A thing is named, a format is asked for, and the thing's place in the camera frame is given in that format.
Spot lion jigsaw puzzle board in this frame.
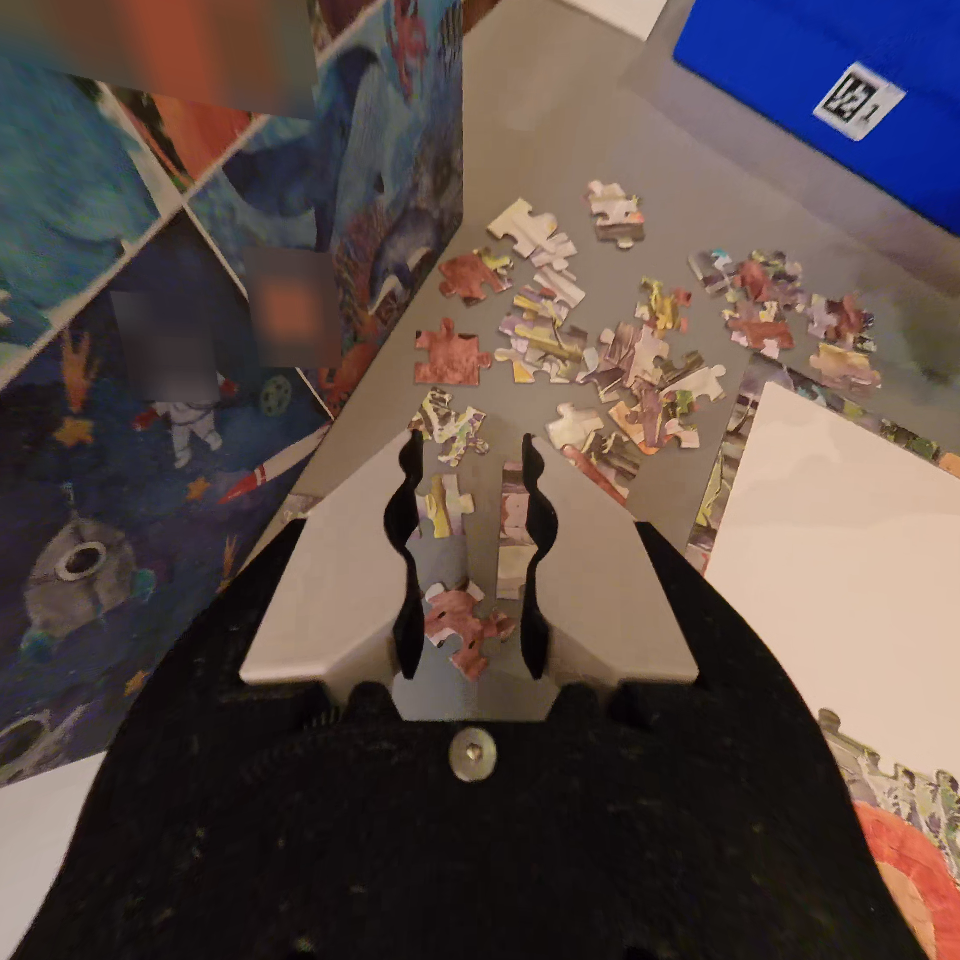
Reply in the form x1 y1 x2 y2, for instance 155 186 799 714
684 351 960 960

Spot brown puzzle piece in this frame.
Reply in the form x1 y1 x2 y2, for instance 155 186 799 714
422 579 519 681

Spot colourful animal puzzle box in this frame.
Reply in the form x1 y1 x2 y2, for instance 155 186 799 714
0 0 468 786

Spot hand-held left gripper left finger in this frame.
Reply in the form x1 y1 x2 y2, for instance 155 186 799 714
240 431 426 687

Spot pile of puzzle pieces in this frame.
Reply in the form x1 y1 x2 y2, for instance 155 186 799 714
408 178 884 605

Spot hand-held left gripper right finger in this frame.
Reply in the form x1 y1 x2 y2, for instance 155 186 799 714
519 433 700 687

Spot blue plastic bin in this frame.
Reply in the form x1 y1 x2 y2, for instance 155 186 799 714
671 0 960 239

